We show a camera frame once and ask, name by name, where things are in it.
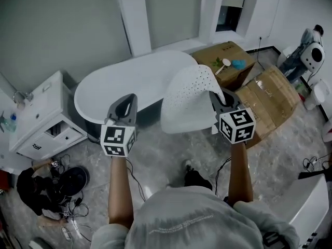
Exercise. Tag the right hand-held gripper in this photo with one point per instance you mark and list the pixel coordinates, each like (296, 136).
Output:
(237, 126)

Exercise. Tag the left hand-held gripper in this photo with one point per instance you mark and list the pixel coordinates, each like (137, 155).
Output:
(118, 139)

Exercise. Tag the white perforated bath mat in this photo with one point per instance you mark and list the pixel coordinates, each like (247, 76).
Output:
(186, 100)

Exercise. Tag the person's left forearm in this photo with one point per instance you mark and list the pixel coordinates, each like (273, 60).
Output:
(120, 191)

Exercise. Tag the person's right forearm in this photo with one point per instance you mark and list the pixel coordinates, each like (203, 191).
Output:
(240, 175)

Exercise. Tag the grey marble floor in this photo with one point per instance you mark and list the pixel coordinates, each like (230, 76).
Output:
(166, 152)

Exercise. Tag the large taped cardboard box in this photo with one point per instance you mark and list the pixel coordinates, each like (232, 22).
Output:
(269, 97)

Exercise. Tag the black round device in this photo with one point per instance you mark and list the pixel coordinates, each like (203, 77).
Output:
(75, 176)

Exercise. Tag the white bathtub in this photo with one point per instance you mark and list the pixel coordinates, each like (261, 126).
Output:
(129, 79)

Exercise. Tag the blue cloth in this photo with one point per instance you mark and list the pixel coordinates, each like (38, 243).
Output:
(238, 63)

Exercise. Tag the person's shoe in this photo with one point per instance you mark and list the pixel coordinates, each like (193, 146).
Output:
(187, 165)

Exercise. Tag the person's black trouser leg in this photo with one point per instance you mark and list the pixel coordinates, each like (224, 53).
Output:
(197, 179)

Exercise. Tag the printed cardboard box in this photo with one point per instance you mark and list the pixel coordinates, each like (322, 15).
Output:
(228, 52)

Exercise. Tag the white vanity cabinet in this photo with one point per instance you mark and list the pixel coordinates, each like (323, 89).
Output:
(46, 113)

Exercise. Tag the white toilet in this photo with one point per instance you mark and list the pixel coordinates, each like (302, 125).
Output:
(317, 95)

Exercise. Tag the red and white item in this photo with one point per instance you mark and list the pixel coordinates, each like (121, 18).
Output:
(328, 131)

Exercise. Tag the white round appliance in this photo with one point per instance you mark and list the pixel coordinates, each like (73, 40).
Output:
(313, 54)

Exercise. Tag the person's grey sweatshirt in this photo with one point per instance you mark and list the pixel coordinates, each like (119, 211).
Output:
(194, 222)

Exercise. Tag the chrome faucet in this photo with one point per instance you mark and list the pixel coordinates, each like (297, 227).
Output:
(22, 96)

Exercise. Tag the white power strip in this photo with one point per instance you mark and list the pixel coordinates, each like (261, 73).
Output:
(66, 233)

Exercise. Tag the white curved basin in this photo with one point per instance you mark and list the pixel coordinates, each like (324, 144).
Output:
(308, 206)

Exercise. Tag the dark window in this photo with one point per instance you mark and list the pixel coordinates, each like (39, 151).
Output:
(228, 18)

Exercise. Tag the clear green bottle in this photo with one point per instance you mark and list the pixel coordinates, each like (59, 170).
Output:
(11, 123)

